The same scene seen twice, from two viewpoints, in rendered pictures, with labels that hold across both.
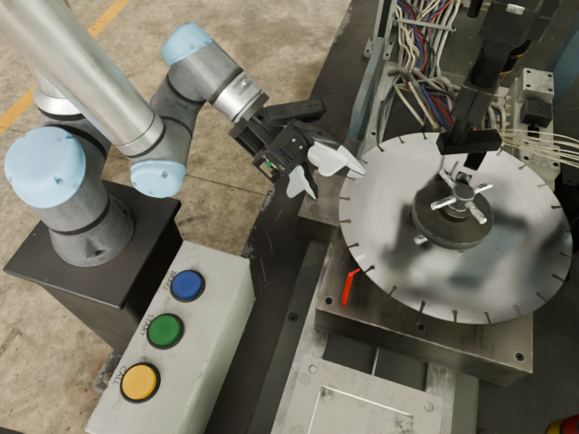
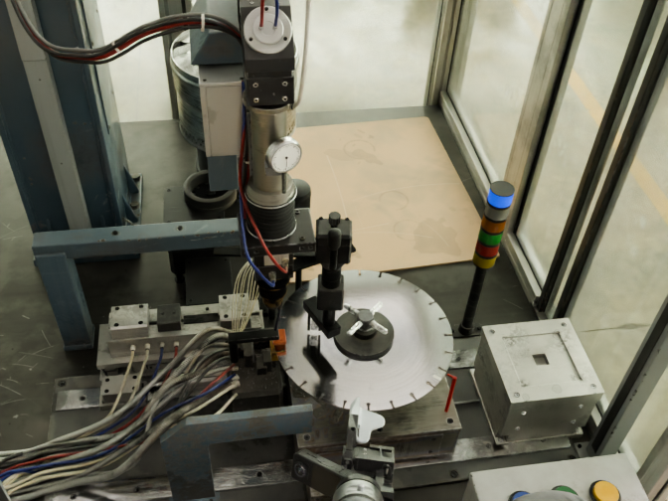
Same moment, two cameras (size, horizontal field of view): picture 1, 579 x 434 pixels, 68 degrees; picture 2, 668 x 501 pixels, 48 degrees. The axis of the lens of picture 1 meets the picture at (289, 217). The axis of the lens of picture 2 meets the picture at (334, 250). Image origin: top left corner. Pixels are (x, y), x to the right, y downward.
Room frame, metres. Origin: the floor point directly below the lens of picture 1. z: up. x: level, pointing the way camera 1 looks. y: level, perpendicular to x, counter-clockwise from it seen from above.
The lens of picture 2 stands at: (0.83, 0.50, 2.02)
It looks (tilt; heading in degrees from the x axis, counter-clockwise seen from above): 44 degrees down; 241
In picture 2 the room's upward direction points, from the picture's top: 3 degrees clockwise
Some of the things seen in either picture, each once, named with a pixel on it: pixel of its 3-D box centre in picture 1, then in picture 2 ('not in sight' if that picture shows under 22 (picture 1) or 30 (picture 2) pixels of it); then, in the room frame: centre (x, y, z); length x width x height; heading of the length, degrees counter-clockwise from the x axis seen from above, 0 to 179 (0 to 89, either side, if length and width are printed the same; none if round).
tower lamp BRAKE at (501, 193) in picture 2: not in sight; (500, 194); (0.05, -0.29, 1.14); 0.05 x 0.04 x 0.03; 72
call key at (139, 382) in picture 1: (140, 382); (604, 494); (0.13, 0.19, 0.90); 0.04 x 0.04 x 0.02
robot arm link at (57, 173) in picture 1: (59, 176); not in sight; (0.45, 0.38, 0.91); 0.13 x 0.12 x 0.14; 178
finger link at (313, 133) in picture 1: (314, 141); (352, 440); (0.48, -0.04, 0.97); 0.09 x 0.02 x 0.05; 57
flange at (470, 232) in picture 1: (454, 209); (364, 329); (0.35, -0.24, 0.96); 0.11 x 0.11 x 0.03
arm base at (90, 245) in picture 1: (85, 219); not in sight; (0.45, 0.38, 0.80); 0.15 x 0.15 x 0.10
